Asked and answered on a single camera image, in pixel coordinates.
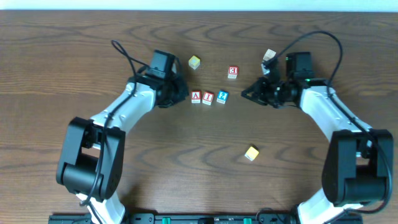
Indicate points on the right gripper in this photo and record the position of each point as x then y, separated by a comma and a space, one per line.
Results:
268, 91

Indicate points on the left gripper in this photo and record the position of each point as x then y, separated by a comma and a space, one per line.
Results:
179, 91

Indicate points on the blue number 2 block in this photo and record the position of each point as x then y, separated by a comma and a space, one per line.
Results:
222, 97

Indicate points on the red letter A block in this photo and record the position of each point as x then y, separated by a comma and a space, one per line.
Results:
196, 97

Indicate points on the red letter I block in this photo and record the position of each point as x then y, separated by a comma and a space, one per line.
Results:
207, 98

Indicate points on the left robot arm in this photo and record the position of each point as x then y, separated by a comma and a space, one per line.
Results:
91, 160

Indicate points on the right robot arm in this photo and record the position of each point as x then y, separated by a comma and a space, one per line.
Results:
358, 167

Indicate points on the red letter E block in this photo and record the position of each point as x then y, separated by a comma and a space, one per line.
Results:
233, 72

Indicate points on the yellow block far centre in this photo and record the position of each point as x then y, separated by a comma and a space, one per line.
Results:
194, 62

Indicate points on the yellow block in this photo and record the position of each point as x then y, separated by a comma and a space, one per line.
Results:
251, 153
194, 62

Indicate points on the white wooden block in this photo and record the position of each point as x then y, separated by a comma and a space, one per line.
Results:
269, 54

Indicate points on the yellow block near right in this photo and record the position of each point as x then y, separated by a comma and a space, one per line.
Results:
251, 153

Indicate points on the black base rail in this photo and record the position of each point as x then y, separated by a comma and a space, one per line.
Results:
148, 218

